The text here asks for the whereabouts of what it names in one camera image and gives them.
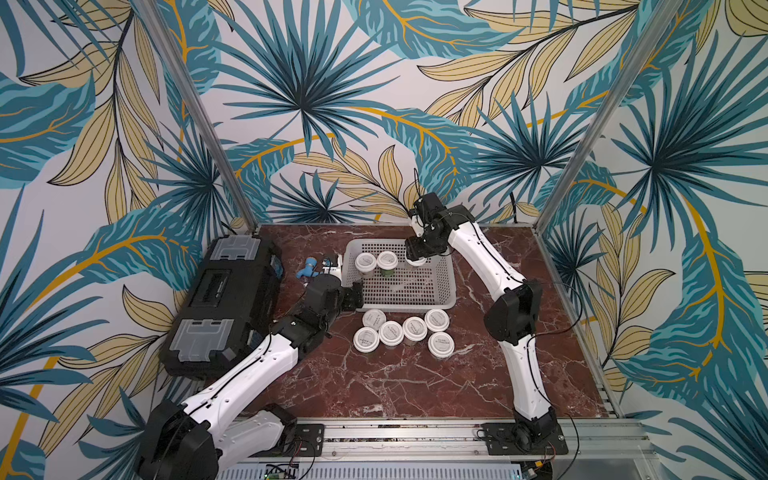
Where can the yogurt cup green label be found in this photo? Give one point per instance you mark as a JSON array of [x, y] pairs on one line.
[[387, 262]]

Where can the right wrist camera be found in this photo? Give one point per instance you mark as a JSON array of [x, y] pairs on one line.
[[426, 209]]

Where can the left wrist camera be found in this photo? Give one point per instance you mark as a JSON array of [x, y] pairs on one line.
[[333, 265]]

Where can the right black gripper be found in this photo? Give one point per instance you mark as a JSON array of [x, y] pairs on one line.
[[420, 249]]

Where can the small blue toy drill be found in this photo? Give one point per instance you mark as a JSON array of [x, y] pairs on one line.
[[311, 269]]

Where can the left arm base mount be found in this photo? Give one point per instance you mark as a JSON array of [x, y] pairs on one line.
[[296, 439]]

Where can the white perforated plastic basket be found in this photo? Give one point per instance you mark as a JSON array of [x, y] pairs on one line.
[[408, 289]]

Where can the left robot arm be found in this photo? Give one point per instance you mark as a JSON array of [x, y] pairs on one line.
[[202, 436]]

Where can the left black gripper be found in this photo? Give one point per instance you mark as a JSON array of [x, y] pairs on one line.
[[353, 296]]

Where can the yogurt cup white lid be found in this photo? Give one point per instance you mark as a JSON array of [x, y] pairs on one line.
[[366, 264]]

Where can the black plastic toolbox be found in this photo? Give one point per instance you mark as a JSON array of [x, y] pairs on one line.
[[227, 310]]

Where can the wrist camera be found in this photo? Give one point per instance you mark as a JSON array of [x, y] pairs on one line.
[[426, 209], [333, 265]]

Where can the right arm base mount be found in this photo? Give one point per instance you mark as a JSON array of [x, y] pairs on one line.
[[539, 437]]

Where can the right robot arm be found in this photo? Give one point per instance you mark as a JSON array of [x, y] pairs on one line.
[[511, 319]]

